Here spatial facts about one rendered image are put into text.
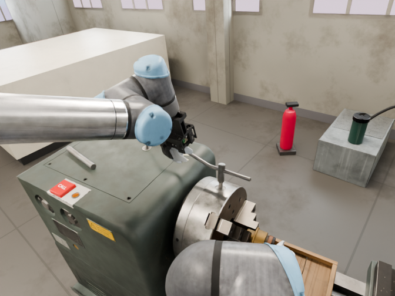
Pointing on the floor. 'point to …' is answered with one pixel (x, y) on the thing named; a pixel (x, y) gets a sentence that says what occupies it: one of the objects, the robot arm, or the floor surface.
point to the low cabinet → (72, 70)
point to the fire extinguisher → (288, 130)
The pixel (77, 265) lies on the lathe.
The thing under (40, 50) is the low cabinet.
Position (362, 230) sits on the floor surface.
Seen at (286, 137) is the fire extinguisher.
